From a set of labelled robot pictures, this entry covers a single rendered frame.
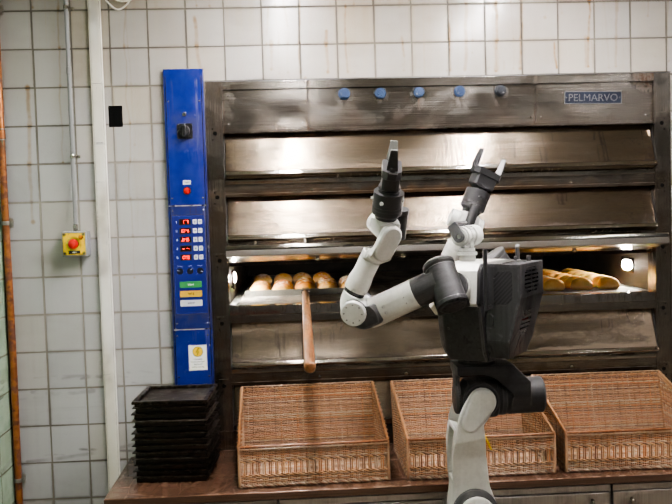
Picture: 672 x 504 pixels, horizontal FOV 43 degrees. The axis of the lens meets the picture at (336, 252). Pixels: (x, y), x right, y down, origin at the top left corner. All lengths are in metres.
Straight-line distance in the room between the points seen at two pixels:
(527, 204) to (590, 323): 0.58
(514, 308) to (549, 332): 1.17
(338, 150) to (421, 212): 0.43
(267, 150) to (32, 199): 0.97
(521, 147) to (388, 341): 0.98
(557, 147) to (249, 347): 1.53
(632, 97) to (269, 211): 1.60
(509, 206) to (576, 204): 0.29
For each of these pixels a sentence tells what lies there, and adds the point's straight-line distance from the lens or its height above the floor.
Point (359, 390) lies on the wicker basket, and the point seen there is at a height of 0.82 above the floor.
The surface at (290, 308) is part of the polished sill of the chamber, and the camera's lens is 3.54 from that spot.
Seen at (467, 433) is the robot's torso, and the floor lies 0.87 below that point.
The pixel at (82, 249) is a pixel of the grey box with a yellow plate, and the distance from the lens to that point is 3.54.
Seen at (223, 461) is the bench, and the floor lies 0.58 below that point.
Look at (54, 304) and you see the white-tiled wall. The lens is 3.66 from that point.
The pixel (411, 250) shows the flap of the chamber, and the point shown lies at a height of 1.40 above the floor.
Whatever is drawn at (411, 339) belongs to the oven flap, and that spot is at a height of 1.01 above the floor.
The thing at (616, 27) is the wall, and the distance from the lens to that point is 3.84.
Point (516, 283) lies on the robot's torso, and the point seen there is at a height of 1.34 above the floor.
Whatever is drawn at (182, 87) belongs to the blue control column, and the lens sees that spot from 3.54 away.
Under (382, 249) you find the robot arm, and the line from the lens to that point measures 2.46.
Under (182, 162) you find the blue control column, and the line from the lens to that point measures 3.51.
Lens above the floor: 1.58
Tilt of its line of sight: 3 degrees down
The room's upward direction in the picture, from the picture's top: 2 degrees counter-clockwise
